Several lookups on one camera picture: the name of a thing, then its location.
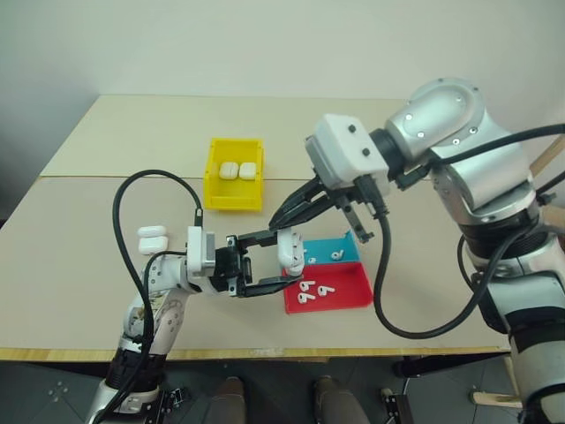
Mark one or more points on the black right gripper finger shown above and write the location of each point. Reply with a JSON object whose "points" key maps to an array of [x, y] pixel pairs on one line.
{"points": [[302, 194], [304, 212]]}

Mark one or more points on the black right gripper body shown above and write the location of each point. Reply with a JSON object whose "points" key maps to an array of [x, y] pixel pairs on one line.
{"points": [[346, 196]]}

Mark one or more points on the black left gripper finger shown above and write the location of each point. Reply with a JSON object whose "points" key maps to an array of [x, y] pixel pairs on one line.
{"points": [[269, 286], [260, 237]]}

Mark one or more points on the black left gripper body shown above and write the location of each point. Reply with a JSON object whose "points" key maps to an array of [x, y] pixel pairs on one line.
{"points": [[229, 265]]}

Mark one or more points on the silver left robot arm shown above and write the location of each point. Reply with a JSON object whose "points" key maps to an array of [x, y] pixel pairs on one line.
{"points": [[167, 318]]}

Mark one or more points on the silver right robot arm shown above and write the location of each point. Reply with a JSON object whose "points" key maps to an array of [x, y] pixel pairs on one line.
{"points": [[463, 115]]}

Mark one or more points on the blue plastic tray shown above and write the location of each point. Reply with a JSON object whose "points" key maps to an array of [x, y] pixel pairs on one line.
{"points": [[322, 248]]}

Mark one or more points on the yellow plastic bin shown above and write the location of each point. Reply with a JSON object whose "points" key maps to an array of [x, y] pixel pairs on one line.
{"points": [[231, 196]]}

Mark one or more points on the red plastic tray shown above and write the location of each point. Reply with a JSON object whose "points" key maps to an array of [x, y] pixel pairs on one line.
{"points": [[348, 291]]}

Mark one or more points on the dark brown rounded shape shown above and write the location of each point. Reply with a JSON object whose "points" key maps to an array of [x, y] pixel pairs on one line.
{"points": [[229, 399], [335, 399]]}

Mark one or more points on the light wooden slat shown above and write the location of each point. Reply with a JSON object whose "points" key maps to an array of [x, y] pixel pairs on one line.
{"points": [[547, 154], [554, 223]]}

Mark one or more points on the light wooden block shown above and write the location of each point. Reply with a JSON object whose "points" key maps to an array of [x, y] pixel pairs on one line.
{"points": [[494, 399]]}

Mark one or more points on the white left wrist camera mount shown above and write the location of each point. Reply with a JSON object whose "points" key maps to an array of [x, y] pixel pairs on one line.
{"points": [[196, 252]]}

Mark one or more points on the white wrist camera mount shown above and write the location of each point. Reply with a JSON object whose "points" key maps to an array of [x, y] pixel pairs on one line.
{"points": [[344, 146], [196, 252]]}

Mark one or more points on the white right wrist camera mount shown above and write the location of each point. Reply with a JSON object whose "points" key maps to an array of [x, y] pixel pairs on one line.
{"points": [[344, 146]]}

